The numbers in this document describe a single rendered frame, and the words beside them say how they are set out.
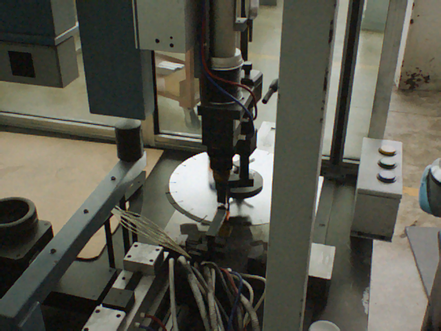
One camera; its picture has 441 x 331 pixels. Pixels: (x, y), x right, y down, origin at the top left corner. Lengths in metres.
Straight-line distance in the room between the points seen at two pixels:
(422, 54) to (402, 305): 2.33
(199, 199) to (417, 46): 3.25
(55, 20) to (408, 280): 1.93
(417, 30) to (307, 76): 3.84
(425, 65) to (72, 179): 3.17
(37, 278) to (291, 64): 0.63
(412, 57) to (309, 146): 3.88
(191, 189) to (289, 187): 0.80
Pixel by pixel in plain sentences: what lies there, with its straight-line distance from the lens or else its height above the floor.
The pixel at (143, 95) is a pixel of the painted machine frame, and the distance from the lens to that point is 0.98.
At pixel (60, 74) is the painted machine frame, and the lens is 1.12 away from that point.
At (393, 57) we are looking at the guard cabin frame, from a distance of 1.61.
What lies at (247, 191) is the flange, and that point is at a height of 0.96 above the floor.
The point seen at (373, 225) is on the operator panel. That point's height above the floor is 0.79.
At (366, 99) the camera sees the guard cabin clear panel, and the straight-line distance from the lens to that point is 1.68.
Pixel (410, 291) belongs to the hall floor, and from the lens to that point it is 2.54.
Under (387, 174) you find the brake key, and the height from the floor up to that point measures 0.91.
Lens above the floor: 1.66
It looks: 31 degrees down
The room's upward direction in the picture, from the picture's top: straight up
